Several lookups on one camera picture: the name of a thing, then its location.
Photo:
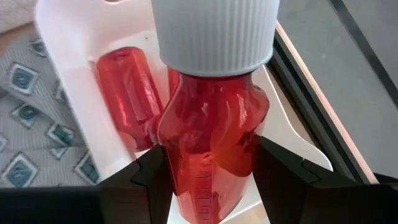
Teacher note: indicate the grey square-print cloth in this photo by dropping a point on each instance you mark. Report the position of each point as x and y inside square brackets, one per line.
[34, 124]

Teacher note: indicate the small white plastic bin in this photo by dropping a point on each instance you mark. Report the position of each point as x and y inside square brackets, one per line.
[77, 77]

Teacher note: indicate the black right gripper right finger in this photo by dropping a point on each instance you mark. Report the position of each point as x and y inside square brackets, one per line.
[295, 189]

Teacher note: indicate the black aluminium table frame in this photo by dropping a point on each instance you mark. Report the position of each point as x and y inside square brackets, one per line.
[314, 109]

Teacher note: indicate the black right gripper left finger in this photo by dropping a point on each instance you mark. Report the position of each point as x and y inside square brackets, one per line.
[146, 189]

